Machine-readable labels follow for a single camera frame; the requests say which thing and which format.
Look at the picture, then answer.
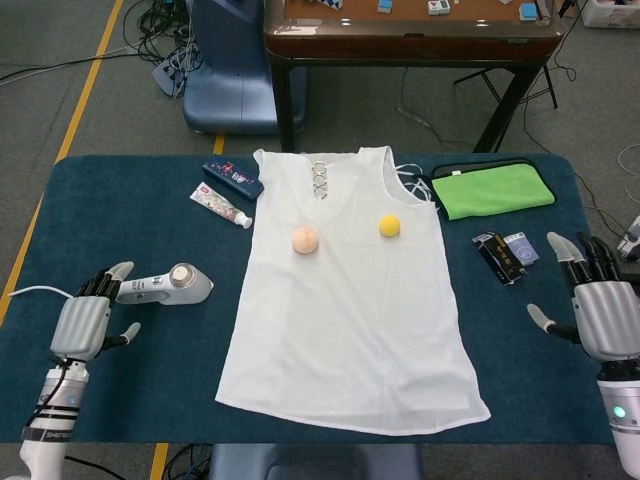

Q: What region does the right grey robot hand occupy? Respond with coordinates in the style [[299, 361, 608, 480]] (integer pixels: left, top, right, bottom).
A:
[[527, 230, 640, 362]]

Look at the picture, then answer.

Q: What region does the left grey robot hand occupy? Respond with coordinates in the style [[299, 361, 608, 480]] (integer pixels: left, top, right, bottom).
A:
[[49, 260, 142, 362]]

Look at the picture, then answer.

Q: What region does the white cable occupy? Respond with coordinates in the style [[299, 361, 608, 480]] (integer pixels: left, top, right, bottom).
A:
[[8, 285, 76, 302]]

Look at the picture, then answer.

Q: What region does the white handheld steamer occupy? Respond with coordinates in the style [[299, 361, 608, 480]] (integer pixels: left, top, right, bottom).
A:
[[115, 263, 216, 307]]

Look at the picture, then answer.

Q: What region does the white sleeveless shirt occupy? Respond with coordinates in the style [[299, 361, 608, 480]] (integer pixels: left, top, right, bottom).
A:
[[214, 145, 492, 435]]

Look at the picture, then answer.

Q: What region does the small blue-grey packet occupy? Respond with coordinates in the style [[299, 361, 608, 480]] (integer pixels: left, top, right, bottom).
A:
[[503, 230, 542, 265]]

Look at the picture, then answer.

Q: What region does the dark teal table cover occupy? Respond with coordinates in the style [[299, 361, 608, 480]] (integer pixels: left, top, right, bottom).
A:
[[0, 152, 640, 446]]

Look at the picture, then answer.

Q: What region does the black gold-lettered packet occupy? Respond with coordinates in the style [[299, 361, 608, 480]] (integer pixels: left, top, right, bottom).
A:
[[472, 230, 530, 289]]

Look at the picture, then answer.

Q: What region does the green microfiber cloth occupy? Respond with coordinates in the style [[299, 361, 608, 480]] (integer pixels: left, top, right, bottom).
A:
[[430, 158, 557, 221]]

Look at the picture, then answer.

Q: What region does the white toothpaste tube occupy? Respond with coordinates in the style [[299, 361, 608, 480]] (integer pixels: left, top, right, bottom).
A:
[[188, 182, 254, 231]]

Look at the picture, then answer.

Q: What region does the navy printed carton box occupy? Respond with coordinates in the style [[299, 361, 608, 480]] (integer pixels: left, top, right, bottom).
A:
[[202, 158, 265, 202]]

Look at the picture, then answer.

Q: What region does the yellow foam ball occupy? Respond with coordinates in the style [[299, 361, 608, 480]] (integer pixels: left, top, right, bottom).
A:
[[378, 214, 403, 239]]

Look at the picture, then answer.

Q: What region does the peach foam ball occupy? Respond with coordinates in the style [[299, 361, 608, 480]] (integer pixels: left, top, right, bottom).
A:
[[291, 225, 323, 257]]

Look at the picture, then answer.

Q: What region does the grey power strip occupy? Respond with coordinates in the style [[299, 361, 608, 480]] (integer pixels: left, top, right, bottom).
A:
[[152, 47, 206, 99]]

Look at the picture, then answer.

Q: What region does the blue standing machine body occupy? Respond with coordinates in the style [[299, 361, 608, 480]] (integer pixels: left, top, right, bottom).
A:
[[182, 0, 309, 136]]

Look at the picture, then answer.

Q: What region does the white storage box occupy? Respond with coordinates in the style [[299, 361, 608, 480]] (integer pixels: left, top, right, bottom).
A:
[[579, 0, 640, 29]]

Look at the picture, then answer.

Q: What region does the brown mahjong table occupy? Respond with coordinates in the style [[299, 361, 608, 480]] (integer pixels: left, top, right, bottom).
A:
[[263, 0, 566, 154]]

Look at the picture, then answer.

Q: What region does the long black floor cable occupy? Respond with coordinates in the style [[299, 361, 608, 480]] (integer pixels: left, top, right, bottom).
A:
[[0, 47, 166, 84]]

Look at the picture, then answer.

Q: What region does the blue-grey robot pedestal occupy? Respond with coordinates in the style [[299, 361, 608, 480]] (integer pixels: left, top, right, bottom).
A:
[[208, 442, 424, 480]]

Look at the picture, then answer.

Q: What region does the black floor cable bundle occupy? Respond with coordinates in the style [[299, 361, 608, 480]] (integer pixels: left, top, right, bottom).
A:
[[119, 0, 204, 76]]

